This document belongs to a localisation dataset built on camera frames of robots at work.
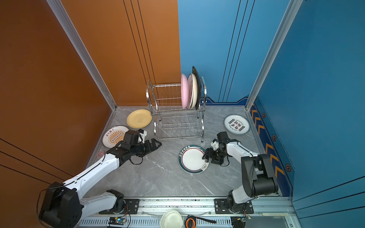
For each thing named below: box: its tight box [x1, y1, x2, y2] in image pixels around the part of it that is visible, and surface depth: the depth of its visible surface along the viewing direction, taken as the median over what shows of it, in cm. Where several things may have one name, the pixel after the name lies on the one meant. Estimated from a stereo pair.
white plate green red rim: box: [178, 144, 210, 175], surface depth 91 cm
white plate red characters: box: [223, 114, 251, 136], surface depth 111 cm
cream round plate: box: [191, 73, 198, 109], surface depth 73 cm
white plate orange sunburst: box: [102, 125, 130, 149], surface depth 104 cm
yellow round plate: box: [126, 109, 153, 129], surface depth 114 cm
